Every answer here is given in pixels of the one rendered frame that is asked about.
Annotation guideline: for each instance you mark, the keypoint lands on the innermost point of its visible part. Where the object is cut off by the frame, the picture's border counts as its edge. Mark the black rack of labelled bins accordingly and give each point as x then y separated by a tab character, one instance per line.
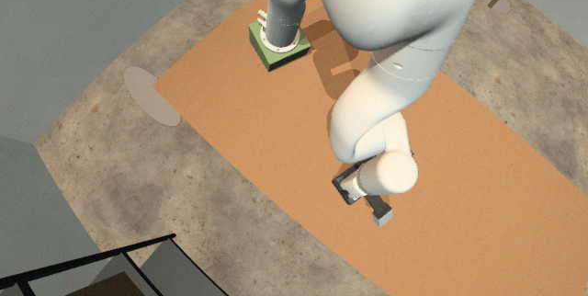
340	178

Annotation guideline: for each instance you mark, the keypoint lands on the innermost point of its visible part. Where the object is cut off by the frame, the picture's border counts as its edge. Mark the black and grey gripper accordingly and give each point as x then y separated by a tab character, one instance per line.
350	185

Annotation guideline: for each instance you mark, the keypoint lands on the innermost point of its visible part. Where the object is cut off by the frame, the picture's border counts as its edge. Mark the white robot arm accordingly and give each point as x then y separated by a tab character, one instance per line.
394	78

